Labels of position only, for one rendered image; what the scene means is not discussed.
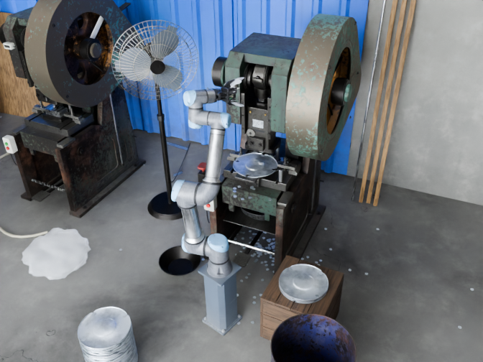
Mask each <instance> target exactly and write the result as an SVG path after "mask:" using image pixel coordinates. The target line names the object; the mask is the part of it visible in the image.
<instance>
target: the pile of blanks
mask: <svg viewBox="0 0 483 362"><path fill-rule="evenodd" d="M79 341H80V340H79ZM81 341H82V340H81ZM81 341H80V347H81V349H82V351H83V357H84V358H85V361H86V362H137V361H138V354H137V347H136V343H135V339H134V333H133V329H132V322H131V327H130V330H129V332H128V334H127V336H126V337H125V338H124V339H123V340H122V341H121V342H120V343H116V345H114V346H112V347H110V348H106V349H99V350H98V349H92V348H88V347H86V346H84V345H83V344H82V343H81Z"/></svg>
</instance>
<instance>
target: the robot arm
mask: <svg viewBox="0 0 483 362"><path fill-rule="evenodd" d="M243 79H244V77H243V78H236V79H233V80H230V81H228V82H227V83H226V84H225V85H224V86H223V87H222V88H221V90H220V88H216V89H215V88H207V89H200V90H189V91H186V92H184V94H183V100H184V104H185V105H186V106H188V124H189V127H190V128H192V129H200V128H202V127H203V125H206V126H211V131H210V138H209V144H208V156H207V162H206V173H205V177H204V178H203V181H202V183H199V182H191V181H186V180H177V181H176V182H175V184H174V186H173V188H172V194H171V199H172V201H174V202H175V201H176V202H177V204H178V207H179V208H180V209H181V210H182V214H183V221H184V225H185V231H186V232H185V233H184V235H183V238H182V248H183V250H184V251H185V252H188V253H189V254H197V255H201V256H208V257H209V260H208V264H207V272H208V274H209V275H211V276H212V277H215V278H223V277H227V276H228V275H230V273H231V272H232V263H231V261H230V259H229V242H228V239H227V238H226V237H225V236H224V235H222V234H220V233H215V234H211V235H210V236H205V234H204V232H203V230H202V229H201V225H200V221H199V216H198V209H197V205H207V204H209V203H210V202H212V201H213V200H214V199H215V197H216V196H217V195H218V193H219V190H220V187H221V181H220V179H219V178H220V171H221V160H222V154H223V148H224V137H225V129H226V128H229V127H230V125H231V115H230V114H229V113H223V112H215V111H204V110H203V104H208V103H215V102H217V101H224V102H226V103H227V104H229V105H232V106H240V107H242V106H244V105H243V104H242V103H239V102H237V101H236V100H235V99H236V93H237V90H236V89H237V88H230V87H235V86H236V84H240V83H241V82H242V80H243Z"/></svg>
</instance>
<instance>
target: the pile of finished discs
mask: <svg viewBox="0 0 483 362"><path fill-rule="evenodd" d="M279 288H280V291H281V292H282V294H283V295H284V296H285V297H287V298H288V299H289V300H291V301H295V302H297V303H301V304H310V303H314V302H317V301H319V300H321V299H322V298H323V297H324V296H325V295H326V293H327V291H328V278H327V276H326V275H325V274H324V273H323V272H322V271H321V270H320V269H319V268H317V267H315V266H311V265H309V264H295V265H292V266H290V267H288V268H286V269H285V270H283V271H282V273H281V275H280V278H279Z"/></svg>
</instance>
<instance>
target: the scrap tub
mask: <svg viewBox="0 0 483 362"><path fill-rule="evenodd" d="M270 348H271V355H272V358H271V362H356V359H357V347H356V344H355V342H354V339H353V338H352V336H351V334H350V333H349V331H348V330H347V329H346V328H345V327H344V326H343V325H342V324H340V323H339V322H337V321H335V320H334V319H332V318H329V317H326V316H324V315H319V314H312V313H305V314H300V315H295V316H292V317H289V318H288V319H286V320H284V321H283V322H282V323H280V324H279V325H278V326H277V328H276V329H275V331H274V333H273V335H272V339H271V343H270Z"/></svg>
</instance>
